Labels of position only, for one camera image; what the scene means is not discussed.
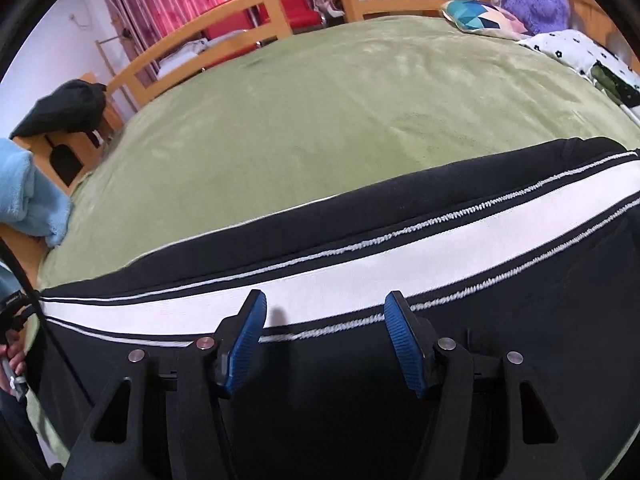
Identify white black-dotted pillow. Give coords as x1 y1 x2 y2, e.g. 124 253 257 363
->
518 29 639 125

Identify colourful geometric cushion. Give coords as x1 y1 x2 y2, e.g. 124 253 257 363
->
439 0 529 41

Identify red chair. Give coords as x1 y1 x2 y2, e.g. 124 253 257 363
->
203 11 260 68
280 0 326 32

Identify black pants with white stripe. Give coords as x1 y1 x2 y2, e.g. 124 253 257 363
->
27 138 639 479

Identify green plush bed blanket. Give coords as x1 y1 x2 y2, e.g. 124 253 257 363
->
30 16 639 479

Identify person's left hand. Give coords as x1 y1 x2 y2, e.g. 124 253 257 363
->
0 330 26 394

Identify black garment on footboard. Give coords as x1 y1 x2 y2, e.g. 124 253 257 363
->
9 79 106 139

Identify black cable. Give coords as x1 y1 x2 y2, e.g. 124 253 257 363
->
0 238 99 411

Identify wooden bed frame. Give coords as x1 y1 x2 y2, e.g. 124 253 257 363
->
0 0 640 291

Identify light blue fleece garment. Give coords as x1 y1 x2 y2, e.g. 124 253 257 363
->
1 139 73 247

